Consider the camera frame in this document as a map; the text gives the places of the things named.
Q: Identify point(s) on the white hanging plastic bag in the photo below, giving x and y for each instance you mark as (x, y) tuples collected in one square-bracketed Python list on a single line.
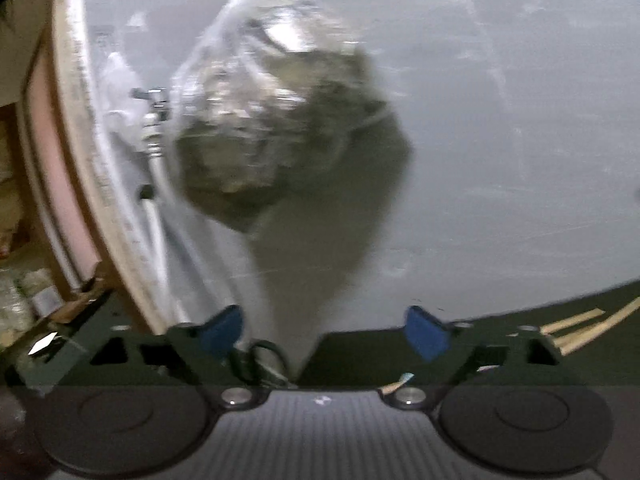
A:
[(120, 80)]

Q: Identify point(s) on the wooden door frame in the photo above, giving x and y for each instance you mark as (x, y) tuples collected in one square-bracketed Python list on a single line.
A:
[(70, 110)]

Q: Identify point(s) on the clear bag of dried greens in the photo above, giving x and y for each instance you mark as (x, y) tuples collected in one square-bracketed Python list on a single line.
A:
[(280, 135)]

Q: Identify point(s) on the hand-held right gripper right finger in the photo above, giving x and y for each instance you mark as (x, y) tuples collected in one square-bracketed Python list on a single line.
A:
[(425, 334)]

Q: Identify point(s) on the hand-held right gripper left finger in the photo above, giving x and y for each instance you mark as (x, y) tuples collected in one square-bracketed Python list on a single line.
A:
[(220, 329)]

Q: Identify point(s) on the metal wall faucet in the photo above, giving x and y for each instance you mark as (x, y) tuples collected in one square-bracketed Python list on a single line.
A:
[(155, 97)]

